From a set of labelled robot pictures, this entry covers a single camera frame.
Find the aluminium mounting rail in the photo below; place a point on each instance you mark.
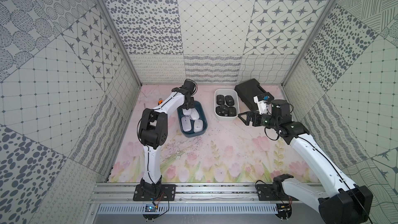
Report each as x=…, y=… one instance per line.
x=185, y=193

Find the white mouse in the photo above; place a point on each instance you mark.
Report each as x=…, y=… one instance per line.
x=186, y=124
x=186, y=112
x=198, y=126
x=194, y=114

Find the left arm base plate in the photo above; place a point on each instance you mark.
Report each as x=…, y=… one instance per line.
x=150, y=192

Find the teal storage box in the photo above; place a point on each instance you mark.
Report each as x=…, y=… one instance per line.
x=199, y=108

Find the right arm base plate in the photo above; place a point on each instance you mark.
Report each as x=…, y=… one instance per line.
x=265, y=192

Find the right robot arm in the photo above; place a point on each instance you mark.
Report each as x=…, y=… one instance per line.
x=342, y=201

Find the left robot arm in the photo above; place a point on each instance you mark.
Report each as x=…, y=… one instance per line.
x=153, y=131

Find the white mouse bottom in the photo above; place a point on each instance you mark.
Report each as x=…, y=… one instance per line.
x=194, y=114

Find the black plastic tool case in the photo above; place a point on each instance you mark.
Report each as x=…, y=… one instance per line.
x=249, y=90

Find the black mouse top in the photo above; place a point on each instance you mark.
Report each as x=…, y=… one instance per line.
x=229, y=100

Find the white storage box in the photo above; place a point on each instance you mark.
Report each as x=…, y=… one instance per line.
x=233, y=93

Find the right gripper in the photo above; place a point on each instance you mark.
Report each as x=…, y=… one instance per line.
x=254, y=114

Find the black mouse bottom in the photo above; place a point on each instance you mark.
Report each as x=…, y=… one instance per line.
x=219, y=111

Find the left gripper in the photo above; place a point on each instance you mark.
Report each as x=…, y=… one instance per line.
x=189, y=102

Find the black mouse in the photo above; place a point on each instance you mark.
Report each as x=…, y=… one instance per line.
x=224, y=109
x=219, y=111
x=232, y=112
x=220, y=99
x=229, y=100

